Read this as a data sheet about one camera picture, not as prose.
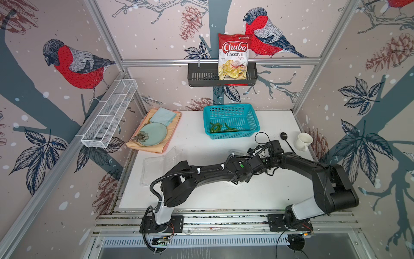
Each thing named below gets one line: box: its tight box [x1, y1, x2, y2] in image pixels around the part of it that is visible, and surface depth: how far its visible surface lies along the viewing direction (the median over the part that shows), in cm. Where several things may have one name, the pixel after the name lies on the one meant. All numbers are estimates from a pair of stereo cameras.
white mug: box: [296, 132, 314, 152], surface depth 96 cm
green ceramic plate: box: [136, 122, 168, 147], surface depth 110 cm
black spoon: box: [280, 132, 296, 154], surface depth 107 cm
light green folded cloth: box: [149, 107, 177, 127], surface depth 120 cm
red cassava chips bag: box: [217, 32, 252, 80], surface depth 87 cm
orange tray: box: [125, 107, 182, 154], surface depth 108 cm
